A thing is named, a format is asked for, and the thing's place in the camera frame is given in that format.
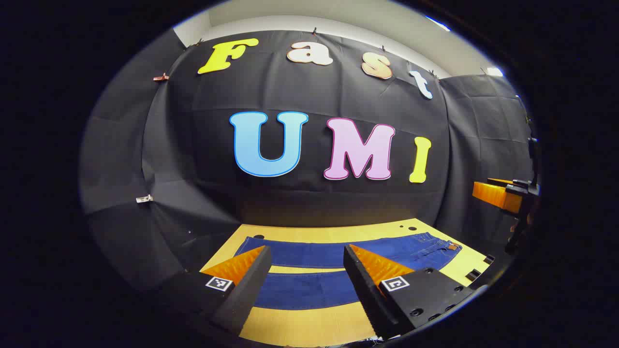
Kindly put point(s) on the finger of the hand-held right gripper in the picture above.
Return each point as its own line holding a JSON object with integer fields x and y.
{"x": 495, "y": 195}
{"x": 500, "y": 181}

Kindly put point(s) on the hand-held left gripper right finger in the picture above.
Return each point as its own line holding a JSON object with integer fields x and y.
{"x": 365, "y": 290}

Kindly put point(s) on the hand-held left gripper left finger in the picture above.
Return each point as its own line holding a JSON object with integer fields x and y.
{"x": 249, "y": 285}

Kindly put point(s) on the blue denim jeans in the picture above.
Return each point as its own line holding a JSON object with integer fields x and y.
{"x": 314, "y": 253}

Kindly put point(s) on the black table edge clamp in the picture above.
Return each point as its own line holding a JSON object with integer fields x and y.
{"x": 489, "y": 259}
{"x": 473, "y": 275}

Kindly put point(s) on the black backdrop cloth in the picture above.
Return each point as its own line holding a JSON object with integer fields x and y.
{"x": 290, "y": 198}

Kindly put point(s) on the silver cloth clip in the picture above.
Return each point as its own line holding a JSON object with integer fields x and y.
{"x": 144, "y": 198}

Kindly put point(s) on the copper cloth clip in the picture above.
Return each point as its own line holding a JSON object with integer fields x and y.
{"x": 161, "y": 77}

